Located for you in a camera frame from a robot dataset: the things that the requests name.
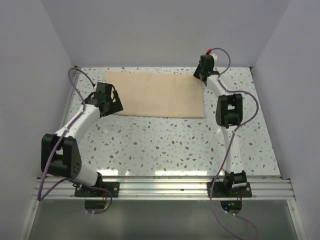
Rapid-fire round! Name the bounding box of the beige cloth wrap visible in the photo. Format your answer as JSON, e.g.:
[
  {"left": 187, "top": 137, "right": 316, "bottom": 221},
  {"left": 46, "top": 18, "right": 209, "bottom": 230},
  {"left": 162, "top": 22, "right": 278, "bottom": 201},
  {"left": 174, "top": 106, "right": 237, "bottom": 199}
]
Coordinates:
[{"left": 104, "top": 71, "right": 205, "bottom": 118}]

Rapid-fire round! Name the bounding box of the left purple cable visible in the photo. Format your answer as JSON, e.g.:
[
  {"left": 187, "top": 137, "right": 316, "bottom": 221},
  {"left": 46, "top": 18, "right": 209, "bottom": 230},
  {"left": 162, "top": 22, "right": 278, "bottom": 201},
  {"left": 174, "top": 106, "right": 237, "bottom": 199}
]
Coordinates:
[{"left": 36, "top": 67, "right": 112, "bottom": 215}]

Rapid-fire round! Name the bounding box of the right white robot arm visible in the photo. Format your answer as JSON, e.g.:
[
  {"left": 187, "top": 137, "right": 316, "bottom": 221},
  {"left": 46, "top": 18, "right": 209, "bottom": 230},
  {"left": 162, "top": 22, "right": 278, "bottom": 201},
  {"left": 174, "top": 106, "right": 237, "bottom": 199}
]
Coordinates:
[{"left": 193, "top": 55, "right": 247, "bottom": 198}]

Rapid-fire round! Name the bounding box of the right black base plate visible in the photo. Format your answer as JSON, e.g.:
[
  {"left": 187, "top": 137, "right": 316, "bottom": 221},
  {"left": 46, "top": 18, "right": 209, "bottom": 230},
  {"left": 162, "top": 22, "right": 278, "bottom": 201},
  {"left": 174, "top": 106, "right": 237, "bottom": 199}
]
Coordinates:
[{"left": 206, "top": 179, "right": 253, "bottom": 198}]

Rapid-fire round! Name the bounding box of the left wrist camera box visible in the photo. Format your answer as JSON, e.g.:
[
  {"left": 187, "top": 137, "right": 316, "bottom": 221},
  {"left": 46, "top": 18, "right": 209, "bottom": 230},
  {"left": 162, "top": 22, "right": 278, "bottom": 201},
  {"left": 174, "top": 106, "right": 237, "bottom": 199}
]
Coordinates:
[{"left": 95, "top": 81, "right": 116, "bottom": 98}]

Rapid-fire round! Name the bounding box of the aluminium front rail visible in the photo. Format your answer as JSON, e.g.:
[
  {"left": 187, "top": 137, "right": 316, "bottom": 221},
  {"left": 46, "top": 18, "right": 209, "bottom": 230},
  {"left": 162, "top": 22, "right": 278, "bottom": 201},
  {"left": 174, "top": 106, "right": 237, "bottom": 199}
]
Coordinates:
[{"left": 31, "top": 176, "right": 296, "bottom": 201}]

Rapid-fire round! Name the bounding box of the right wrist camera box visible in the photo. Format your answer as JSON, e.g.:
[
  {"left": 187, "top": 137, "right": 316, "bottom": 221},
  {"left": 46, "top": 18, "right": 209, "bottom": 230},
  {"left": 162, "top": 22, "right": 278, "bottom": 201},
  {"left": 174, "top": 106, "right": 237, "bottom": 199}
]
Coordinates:
[{"left": 199, "top": 53, "right": 218, "bottom": 72}]

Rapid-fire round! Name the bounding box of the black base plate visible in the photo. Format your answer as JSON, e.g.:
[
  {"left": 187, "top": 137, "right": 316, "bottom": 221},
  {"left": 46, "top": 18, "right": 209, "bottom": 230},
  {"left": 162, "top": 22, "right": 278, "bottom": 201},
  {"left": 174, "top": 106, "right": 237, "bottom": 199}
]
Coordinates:
[
  {"left": 72, "top": 181, "right": 120, "bottom": 198},
  {"left": 206, "top": 179, "right": 253, "bottom": 198}
]

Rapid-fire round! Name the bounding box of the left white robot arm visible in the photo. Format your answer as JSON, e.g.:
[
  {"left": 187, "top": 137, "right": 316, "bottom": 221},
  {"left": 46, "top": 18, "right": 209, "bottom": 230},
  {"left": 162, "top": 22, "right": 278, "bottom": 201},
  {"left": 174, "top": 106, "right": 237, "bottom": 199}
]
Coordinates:
[{"left": 41, "top": 90, "right": 123, "bottom": 197}]

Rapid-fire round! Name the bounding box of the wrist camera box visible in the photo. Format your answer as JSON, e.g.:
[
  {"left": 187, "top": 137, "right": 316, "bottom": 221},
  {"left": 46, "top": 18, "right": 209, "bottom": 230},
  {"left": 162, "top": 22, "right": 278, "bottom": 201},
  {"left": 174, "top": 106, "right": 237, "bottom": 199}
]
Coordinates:
[
  {"left": 95, "top": 81, "right": 116, "bottom": 98},
  {"left": 199, "top": 53, "right": 218, "bottom": 72}
]

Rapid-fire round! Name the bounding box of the purple cable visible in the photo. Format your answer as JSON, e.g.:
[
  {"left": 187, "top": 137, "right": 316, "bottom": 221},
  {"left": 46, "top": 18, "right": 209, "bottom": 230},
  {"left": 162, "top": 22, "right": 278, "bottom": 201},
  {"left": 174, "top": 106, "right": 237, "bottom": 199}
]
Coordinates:
[
  {"left": 36, "top": 67, "right": 112, "bottom": 215},
  {"left": 206, "top": 47, "right": 261, "bottom": 240}
]

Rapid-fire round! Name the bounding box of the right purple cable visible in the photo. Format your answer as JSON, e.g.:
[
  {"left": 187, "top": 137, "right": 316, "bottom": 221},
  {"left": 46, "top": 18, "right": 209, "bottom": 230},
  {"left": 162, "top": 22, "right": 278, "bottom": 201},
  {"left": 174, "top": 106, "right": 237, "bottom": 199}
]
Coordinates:
[{"left": 206, "top": 47, "right": 261, "bottom": 240}]

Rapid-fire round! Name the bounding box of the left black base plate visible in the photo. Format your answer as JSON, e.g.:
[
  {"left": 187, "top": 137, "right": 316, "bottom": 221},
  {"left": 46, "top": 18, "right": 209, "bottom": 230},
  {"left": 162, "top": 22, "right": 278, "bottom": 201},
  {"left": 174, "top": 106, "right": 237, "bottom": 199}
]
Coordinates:
[{"left": 72, "top": 181, "right": 120, "bottom": 198}]

